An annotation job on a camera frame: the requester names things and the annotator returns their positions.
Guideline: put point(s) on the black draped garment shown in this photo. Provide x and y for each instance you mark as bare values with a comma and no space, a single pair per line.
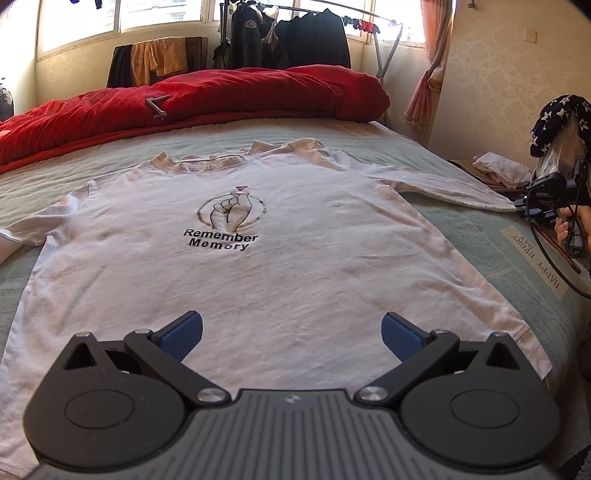
119,67

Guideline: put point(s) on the red quilt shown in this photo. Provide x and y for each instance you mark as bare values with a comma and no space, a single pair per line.
207,97

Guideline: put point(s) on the clear plastic bag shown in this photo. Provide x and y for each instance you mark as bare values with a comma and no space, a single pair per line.
556,152

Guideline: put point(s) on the black coat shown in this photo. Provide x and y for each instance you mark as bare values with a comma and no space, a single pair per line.
314,41

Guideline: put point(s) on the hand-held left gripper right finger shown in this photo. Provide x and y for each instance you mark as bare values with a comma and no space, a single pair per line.
401,337

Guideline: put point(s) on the pink tied curtain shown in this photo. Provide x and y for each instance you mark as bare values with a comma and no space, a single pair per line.
425,83

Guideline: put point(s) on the small socks on rack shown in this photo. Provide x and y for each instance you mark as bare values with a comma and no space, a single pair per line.
364,25

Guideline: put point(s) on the bed with green plaid blanket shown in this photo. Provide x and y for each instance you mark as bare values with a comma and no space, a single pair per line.
69,170

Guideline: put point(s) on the white wall switch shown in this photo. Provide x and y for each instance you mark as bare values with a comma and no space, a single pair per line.
532,35

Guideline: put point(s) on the dark backpack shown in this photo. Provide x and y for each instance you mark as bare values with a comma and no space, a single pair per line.
5,104

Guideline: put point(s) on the dark side table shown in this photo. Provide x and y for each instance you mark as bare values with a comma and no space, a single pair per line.
461,166

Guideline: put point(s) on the pale pink folded clothes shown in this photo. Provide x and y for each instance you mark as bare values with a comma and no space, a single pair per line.
501,168

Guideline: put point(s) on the white printed t-shirt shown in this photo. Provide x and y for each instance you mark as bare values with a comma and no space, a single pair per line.
277,277

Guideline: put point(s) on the orange garment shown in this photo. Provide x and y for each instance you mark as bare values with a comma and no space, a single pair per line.
159,57

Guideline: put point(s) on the black jacket with round badge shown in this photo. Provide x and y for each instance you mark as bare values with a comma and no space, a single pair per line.
249,37

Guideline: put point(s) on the person's right forearm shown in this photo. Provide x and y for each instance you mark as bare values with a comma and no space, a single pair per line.
554,115

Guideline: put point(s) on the person's right hand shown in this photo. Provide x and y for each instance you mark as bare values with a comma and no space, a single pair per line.
565,230

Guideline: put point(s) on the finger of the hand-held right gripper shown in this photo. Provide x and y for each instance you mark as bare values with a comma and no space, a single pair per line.
531,210

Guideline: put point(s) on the metal clothes drying rack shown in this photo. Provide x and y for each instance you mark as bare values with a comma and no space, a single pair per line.
388,50

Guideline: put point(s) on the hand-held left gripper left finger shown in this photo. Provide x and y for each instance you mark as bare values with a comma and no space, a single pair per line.
182,334

